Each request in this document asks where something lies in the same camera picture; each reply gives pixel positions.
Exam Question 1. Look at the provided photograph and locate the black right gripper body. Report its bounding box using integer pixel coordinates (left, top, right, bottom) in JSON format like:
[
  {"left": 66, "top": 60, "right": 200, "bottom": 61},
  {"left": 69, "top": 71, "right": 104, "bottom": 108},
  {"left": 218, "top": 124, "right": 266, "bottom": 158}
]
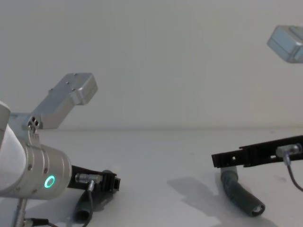
[{"left": 211, "top": 135, "right": 303, "bottom": 169}]

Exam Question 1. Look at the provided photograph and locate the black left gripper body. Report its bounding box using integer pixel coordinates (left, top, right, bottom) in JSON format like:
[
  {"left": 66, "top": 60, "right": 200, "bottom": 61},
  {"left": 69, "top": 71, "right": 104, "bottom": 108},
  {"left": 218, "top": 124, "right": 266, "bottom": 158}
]
[{"left": 68, "top": 165, "right": 122, "bottom": 192}]

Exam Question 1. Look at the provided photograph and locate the white tablecloth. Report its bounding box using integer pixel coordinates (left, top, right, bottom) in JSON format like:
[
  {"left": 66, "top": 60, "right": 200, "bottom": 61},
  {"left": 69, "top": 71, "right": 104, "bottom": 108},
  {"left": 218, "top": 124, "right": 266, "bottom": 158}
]
[{"left": 0, "top": 128, "right": 303, "bottom": 227}]

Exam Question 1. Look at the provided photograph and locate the white curtain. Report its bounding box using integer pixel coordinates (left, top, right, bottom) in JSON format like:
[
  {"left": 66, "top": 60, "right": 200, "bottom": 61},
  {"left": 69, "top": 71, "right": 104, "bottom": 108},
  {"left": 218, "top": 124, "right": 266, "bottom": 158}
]
[{"left": 0, "top": 0, "right": 303, "bottom": 131}]

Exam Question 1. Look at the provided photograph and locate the left gripper thin dark cable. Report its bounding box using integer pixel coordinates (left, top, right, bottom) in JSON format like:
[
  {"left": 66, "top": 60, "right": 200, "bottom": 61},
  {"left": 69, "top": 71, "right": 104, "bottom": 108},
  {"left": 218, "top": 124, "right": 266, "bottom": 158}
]
[{"left": 13, "top": 173, "right": 103, "bottom": 227}]

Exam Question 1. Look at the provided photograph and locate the gripper thin dark cable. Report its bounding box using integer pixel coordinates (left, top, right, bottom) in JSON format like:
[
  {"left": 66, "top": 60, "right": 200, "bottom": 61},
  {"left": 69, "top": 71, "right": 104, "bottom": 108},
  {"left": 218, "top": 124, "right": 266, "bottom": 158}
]
[
  {"left": 275, "top": 144, "right": 303, "bottom": 192},
  {"left": 13, "top": 173, "right": 103, "bottom": 227}
]

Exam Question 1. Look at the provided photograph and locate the right gripper thin dark cable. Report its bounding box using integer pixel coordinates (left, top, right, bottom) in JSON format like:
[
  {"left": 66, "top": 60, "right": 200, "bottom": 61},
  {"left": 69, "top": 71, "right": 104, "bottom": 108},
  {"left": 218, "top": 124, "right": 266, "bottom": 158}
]
[{"left": 275, "top": 144, "right": 303, "bottom": 192}]

